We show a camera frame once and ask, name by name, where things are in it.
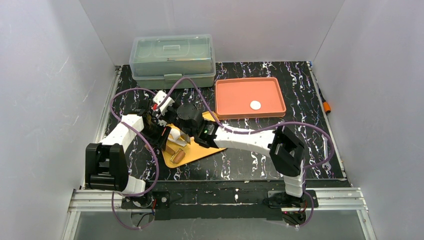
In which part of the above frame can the orange black screwdriver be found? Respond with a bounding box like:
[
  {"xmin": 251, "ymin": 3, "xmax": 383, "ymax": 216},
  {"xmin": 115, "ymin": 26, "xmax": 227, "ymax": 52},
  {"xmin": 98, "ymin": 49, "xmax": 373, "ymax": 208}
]
[{"xmin": 315, "ymin": 80, "xmax": 332, "ymax": 115}]

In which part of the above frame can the wooden dough roller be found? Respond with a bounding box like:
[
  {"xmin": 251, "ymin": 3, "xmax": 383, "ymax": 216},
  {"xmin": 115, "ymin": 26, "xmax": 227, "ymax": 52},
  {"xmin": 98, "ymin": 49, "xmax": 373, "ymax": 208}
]
[{"xmin": 155, "ymin": 142, "xmax": 186, "ymax": 166}]

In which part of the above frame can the orange-red plastic tray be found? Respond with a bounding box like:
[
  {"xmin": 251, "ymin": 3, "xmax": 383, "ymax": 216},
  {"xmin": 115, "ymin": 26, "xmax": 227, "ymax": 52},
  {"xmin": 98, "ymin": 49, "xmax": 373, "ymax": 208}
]
[{"xmin": 215, "ymin": 77, "xmax": 287, "ymax": 120}]

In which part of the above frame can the green plastic storage box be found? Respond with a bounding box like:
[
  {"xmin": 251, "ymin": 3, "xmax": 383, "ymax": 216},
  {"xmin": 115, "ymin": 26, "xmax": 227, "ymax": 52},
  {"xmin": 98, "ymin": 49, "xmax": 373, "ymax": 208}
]
[{"xmin": 129, "ymin": 34, "xmax": 216, "ymax": 90}]

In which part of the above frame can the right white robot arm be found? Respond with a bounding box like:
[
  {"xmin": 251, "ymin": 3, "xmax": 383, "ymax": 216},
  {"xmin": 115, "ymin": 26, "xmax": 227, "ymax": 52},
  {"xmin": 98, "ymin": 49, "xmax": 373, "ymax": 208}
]
[{"xmin": 159, "ymin": 103, "xmax": 305, "ymax": 198}]

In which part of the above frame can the metal scraper orange handle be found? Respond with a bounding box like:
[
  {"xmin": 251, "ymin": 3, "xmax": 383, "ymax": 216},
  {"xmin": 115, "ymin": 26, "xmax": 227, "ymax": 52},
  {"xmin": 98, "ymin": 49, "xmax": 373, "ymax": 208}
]
[{"xmin": 168, "ymin": 131, "xmax": 191, "ymax": 147}]

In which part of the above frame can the flat round white wrapper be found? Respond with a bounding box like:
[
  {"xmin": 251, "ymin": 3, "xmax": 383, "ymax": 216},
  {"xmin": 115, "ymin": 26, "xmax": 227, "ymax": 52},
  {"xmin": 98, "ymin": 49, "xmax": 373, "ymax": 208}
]
[{"xmin": 249, "ymin": 100, "xmax": 262, "ymax": 111}]

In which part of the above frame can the aluminium front frame rail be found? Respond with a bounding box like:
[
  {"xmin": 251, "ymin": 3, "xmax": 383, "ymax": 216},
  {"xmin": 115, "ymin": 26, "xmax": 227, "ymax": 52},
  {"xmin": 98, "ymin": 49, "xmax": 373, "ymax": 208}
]
[{"xmin": 62, "ymin": 186, "xmax": 376, "ymax": 240}]

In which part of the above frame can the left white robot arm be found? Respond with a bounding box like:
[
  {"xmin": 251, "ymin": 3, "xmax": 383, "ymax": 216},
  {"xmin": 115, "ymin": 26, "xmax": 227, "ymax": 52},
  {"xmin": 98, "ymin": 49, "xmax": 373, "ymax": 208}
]
[{"xmin": 85, "ymin": 108, "xmax": 171, "ymax": 197}]

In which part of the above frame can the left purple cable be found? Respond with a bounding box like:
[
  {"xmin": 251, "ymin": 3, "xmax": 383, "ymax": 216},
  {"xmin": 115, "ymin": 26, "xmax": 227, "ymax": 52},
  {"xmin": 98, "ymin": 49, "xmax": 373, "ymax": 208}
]
[{"xmin": 109, "ymin": 88, "xmax": 161, "ymax": 231}]

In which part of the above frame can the small metal wrench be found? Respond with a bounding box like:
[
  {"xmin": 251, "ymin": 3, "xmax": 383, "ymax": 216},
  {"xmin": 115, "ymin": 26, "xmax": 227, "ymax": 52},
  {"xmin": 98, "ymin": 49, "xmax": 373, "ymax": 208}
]
[{"xmin": 321, "ymin": 134, "xmax": 332, "ymax": 172}]

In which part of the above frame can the yellow plastic tray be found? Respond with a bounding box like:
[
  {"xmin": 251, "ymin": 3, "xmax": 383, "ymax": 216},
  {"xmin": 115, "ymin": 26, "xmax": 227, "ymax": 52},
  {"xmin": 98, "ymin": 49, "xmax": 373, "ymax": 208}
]
[{"xmin": 161, "ymin": 124, "xmax": 226, "ymax": 168}]

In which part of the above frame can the white dough ball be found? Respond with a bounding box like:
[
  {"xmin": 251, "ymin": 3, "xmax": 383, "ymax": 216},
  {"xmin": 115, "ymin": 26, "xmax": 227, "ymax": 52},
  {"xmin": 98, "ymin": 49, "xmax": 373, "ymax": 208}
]
[{"xmin": 167, "ymin": 127, "xmax": 188, "ymax": 147}]

